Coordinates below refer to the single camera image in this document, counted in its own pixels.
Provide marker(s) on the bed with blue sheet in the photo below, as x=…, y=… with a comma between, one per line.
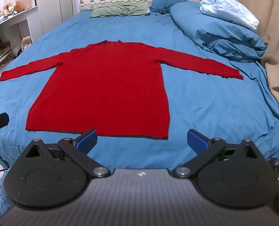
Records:
x=212, y=103

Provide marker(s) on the light blue blanket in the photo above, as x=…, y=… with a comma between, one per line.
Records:
x=231, y=9

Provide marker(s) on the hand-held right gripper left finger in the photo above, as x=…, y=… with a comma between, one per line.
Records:
x=88, y=140

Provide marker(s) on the blue pillow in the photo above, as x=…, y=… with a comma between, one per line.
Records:
x=164, y=1

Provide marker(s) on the white shelf desk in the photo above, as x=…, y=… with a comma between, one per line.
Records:
x=14, y=21

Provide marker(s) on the woven basket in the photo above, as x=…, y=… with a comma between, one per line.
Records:
x=25, y=4

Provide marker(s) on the fluffy blue rug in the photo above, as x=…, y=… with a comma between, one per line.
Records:
x=1, y=193

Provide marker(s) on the green pillow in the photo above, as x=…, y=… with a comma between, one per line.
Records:
x=120, y=9

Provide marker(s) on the blue duvet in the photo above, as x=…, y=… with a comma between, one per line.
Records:
x=215, y=37

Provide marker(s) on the red knit sweater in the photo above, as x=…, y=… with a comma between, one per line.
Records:
x=101, y=87

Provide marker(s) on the beige curtain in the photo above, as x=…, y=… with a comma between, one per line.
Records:
x=277, y=40

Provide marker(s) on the grey and white wardrobe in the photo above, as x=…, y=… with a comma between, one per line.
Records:
x=54, y=2

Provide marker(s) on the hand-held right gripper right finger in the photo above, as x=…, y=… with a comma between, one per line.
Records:
x=196, y=141

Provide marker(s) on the white plastic bag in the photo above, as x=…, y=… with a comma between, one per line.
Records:
x=26, y=43

